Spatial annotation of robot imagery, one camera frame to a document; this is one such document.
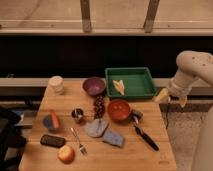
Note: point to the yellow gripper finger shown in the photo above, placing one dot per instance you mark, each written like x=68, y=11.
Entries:
x=162, y=96
x=183, y=101

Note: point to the silver metal fork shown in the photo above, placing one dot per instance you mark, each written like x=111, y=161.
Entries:
x=82, y=148

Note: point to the red yellow apple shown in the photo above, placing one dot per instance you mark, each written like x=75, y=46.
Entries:
x=66, y=154

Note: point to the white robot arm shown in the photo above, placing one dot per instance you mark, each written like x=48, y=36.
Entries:
x=193, y=65

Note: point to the small metal cup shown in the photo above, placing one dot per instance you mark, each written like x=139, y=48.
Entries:
x=77, y=114

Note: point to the white paper cup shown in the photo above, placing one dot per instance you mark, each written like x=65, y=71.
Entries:
x=56, y=83

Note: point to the green plastic tray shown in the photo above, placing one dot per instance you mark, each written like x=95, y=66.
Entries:
x=138, y=83

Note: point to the yellow banana peel toy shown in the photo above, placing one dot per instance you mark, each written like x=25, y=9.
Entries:
x=119, y=86

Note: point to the red bowl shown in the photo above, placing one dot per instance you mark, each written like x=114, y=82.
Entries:
x=118, y=110

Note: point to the dark grape bunch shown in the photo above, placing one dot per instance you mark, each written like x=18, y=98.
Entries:
x=99, y=107

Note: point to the blue sponge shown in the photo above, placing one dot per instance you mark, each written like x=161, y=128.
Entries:
x=113, y=138

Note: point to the purple bowl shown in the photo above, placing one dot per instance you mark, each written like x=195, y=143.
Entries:
x=94, y=86

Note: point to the grey cloth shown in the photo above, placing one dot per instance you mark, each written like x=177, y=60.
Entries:
x=96, y=128

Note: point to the orange carrot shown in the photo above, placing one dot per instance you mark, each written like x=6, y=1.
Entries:
x=54, y=119

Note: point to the black rectangular case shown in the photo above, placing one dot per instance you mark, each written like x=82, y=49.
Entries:
x=52, y=141

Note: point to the black chair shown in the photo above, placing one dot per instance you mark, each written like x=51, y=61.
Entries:
x=10, y=137

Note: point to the black handled kitchen tool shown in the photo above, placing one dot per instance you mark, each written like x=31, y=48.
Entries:
x=136, y=116

